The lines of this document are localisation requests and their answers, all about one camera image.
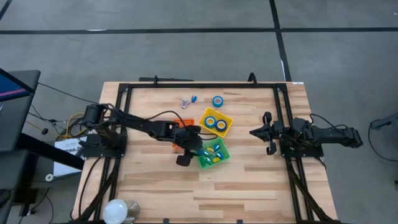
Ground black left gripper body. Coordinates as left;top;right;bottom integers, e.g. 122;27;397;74
176;126;203;167

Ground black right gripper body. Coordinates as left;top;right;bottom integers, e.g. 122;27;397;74
262;111;283;156

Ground orange plastic basket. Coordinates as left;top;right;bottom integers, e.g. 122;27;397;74
172;118;196;149

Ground green plastic basket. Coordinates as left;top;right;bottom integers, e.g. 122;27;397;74
197;138;231;170

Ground yellow plastic basket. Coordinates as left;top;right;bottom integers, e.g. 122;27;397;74
198;107;234;139

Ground black stand beam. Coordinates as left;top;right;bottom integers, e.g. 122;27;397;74
17;133;85;171

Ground monitor with blue screen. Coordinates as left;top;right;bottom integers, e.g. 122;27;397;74
0;67;35;103

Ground black aluminium table frame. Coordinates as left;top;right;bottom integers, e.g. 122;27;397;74
70;74;343;224

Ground yellow cable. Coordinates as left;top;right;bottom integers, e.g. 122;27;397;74
63;112;86;139

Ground black floor cable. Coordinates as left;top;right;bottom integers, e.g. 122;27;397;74
37;82;100;104

